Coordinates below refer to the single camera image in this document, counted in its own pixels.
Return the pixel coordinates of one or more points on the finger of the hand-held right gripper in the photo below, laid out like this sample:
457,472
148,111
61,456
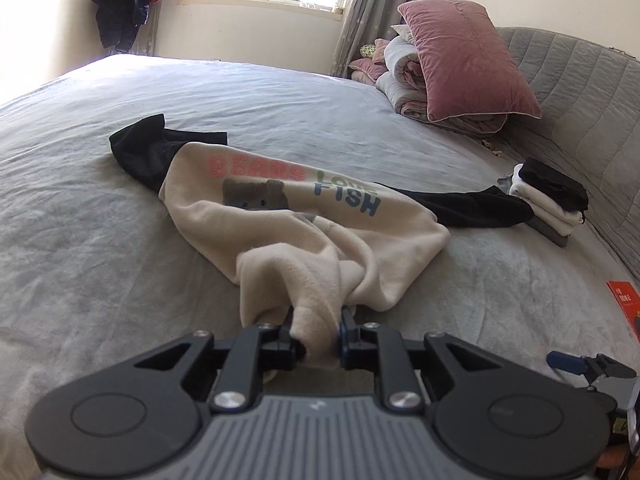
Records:
565,362

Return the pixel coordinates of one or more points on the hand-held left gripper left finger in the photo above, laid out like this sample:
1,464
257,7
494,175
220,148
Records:
286,346

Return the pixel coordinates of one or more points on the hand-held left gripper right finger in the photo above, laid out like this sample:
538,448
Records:
345,341

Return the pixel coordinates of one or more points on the cream sweatshirt with black sleeves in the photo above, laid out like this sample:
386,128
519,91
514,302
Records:
300,260

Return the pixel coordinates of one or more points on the stack of folded clothes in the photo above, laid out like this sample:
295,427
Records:
542,210

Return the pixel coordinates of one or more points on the hanging dark clothes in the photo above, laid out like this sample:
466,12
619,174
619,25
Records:
125,0

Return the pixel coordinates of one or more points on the red booklet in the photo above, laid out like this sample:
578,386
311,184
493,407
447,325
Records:
625,310

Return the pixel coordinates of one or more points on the grey folded garment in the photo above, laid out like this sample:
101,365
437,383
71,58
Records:
552,237

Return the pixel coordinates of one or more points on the black folded garment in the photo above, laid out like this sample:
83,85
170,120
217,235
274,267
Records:
552,182

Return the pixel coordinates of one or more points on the stack of folded quilts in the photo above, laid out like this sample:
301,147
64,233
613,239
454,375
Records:
405,85

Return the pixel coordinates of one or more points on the small pink pillow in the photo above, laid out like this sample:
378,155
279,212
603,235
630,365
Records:
364,69

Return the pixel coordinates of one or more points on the grey quilted headboard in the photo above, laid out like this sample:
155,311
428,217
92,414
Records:
575,90

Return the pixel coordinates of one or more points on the green patterned plush item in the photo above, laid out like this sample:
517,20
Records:
368,50

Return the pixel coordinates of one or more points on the large pink pillow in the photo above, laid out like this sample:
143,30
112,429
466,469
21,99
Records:
465,55

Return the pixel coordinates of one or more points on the grey patterned curtain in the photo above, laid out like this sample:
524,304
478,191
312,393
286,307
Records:
150,30
370,5

